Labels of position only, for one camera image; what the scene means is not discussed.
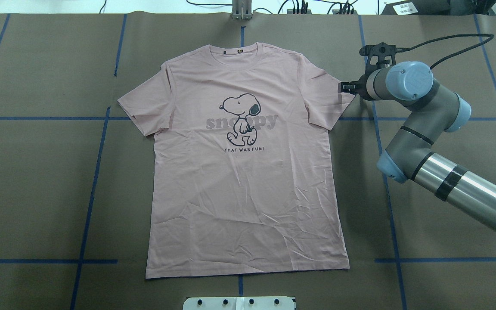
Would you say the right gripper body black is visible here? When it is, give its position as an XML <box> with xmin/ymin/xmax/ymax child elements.
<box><xmin>352</xmin><ymin>76</ymin><xmax>373</xmax><ymax>101</ymax></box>

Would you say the pink Snoopy t-shirt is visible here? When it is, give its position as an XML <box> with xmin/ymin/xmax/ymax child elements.
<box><xmin>118</xmin><ymin>42</ymin><xmax>353</xmax><ymax>279</ymax></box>

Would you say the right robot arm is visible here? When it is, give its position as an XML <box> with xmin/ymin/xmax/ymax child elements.
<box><xmin>338</xmin><ymin>61</ymin><xmax>496</xmax><ymax>232</ymax></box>

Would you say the grey USB hub right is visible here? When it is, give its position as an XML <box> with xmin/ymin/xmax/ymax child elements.
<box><xmin>327</xmin><ymin>0</ymin><xmax>357</xmax><ymax>15</ymax></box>

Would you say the grey usb hub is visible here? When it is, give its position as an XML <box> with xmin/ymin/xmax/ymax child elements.
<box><xmin>281</xmin><ymin>0</ymin><xmax>312</xmax><ymax>15</ymax></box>
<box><xmin>327</xmin><ymin>0</ymin><xmax>357</xmax><ymax>15</ymax></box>

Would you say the grey USB hub left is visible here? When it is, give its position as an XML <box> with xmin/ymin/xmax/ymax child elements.
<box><xmin>281</xmin><ymin>0</ymin><xmax>312</xmax><ymax>15</ymax></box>

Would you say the black box with label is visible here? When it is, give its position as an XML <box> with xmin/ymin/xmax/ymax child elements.
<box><xmin>380</xmin><ymin>0</ymin><xmax>451</xmax><ymax>16</ymax></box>

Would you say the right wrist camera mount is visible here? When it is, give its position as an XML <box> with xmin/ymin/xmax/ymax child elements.
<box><xmin>359</xmin><ymin>42</ymin><xmax>402</xmax><ymax>72</ymax></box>

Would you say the right camera cable black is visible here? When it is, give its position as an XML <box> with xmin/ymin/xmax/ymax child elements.
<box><xmin>397</xmin><ymin>33</ymin><xmax>495</xmax><ymax>69</ymax></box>

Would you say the aluminium frame post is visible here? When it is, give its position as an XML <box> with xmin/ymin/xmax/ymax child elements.
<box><xmin>231</xmin><ymin>0</ymin><xmax>253</xmax><ymax>20</ymax></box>

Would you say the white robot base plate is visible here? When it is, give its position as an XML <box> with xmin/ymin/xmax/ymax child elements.
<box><xmin>183</xmin><ymin>296</ymin><xmax>297</xmax><ymax>310</ymax></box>

